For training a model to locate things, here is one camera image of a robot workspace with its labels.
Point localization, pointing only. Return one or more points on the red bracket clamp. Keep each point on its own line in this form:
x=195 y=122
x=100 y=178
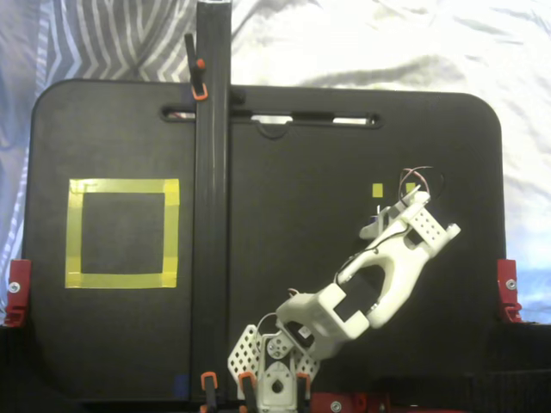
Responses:
x=327 y=404

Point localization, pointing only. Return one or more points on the black backdrop board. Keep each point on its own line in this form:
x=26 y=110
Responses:
x=521 y=365

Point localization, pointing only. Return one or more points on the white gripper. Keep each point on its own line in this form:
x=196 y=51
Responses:
x=374 y=226

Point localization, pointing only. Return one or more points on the black bar across table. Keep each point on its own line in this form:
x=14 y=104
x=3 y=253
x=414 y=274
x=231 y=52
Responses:
x=211 y=215

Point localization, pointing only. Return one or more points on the small orange base clamp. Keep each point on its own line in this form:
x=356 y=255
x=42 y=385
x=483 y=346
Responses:
x=209 y=383
x=246 y=383
x=302 y=383

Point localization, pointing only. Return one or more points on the orange black spring clamp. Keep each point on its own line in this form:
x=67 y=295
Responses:
x=198 y=77

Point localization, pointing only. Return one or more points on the yellow tape square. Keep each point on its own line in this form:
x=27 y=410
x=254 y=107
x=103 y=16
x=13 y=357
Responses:
x=120 y=186

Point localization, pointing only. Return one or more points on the red corner clamp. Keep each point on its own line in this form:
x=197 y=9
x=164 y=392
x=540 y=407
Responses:
x=19 y=275
x=507 y=275

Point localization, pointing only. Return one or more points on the small yellow tape marker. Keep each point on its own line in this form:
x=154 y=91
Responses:
x=410 y=188
x=378 y=190

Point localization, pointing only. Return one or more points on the blue tape patch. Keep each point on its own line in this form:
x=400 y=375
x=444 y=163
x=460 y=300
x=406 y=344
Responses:
x=181 y=386

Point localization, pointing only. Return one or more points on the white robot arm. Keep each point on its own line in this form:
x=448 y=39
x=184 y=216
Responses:
x=400 y=275

